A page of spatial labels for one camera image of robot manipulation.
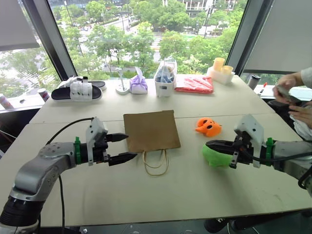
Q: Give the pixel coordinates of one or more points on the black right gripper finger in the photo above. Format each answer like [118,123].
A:
[221,146]

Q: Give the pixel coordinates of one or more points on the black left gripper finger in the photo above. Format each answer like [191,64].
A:
[117,137]
[120,159]

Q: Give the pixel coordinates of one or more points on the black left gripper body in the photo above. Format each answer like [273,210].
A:
[100,148]

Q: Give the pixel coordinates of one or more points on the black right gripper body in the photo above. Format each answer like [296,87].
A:
[245,152]

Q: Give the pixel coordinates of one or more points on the green plush toy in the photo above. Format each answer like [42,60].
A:
[215,158]

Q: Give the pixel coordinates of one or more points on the dark handheld device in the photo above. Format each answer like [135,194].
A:
[288,95]

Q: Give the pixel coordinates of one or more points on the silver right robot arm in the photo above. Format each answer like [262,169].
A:
[290,156]

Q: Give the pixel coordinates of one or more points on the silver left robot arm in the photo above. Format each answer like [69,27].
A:
[36,168]

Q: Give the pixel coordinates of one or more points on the brown paper bag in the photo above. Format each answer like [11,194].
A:
[151,131]

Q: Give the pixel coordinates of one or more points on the person's bare hand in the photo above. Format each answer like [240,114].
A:
[303,114]

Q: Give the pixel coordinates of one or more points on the person's hand holding device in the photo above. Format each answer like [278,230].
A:
[290,80]

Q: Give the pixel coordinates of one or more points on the green left wrist clamp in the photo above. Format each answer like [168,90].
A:
[78,151]

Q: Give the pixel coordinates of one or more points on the green wrist clamp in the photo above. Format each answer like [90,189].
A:
[78,151]
[269,151]

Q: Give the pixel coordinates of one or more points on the green right wrist clamp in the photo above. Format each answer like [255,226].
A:
[269,151]

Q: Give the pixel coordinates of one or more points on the orange plush toy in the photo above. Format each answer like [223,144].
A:
[207,126]

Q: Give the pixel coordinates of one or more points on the white hook stand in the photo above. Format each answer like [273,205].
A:
[122,89]

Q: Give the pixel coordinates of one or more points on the black slipper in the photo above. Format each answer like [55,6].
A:
[61,93]
[98,84]

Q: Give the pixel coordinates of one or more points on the purple wrapped bundle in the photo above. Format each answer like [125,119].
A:
[138,85]

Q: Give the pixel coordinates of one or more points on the white holder with small bottles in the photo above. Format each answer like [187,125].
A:
[81,91]

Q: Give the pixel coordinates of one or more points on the white cloth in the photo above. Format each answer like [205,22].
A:
[303,130]

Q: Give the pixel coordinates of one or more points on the red folded cloth in plastic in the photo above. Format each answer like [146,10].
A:
[195,84]

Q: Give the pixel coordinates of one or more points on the white rectangular tray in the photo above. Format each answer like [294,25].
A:
[220,76]

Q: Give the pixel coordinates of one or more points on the white bin with blue items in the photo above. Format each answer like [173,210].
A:
[164,85]

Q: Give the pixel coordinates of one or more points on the grey tumbler with black lid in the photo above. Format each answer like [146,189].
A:
[254,81]

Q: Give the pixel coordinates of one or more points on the white crumpled plastic wrap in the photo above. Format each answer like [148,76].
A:
[67,82]

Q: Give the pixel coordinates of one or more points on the short yellow cup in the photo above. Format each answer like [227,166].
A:
[227,70]

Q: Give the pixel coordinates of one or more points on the red and white can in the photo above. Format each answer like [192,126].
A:
[5,101]
[44,94]

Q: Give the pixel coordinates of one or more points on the dark rounded shape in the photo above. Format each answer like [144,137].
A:
[215,225]

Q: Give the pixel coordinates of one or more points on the tall yellow cup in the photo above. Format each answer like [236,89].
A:
[218,64]

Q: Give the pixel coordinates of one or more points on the grey sleeve of person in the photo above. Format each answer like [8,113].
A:
[307,76]

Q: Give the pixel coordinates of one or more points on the dark window pillar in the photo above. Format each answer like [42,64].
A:
[51,36]
[246,34]

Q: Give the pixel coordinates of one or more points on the grey roller blind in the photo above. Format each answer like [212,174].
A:
[17,24]
[282,36]

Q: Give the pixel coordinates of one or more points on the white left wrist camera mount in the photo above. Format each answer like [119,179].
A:
[93,129]

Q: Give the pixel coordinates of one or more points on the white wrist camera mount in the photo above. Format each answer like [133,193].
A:
[253,129]
[93,129]

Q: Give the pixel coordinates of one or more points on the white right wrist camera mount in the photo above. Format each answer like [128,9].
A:
[253,129]

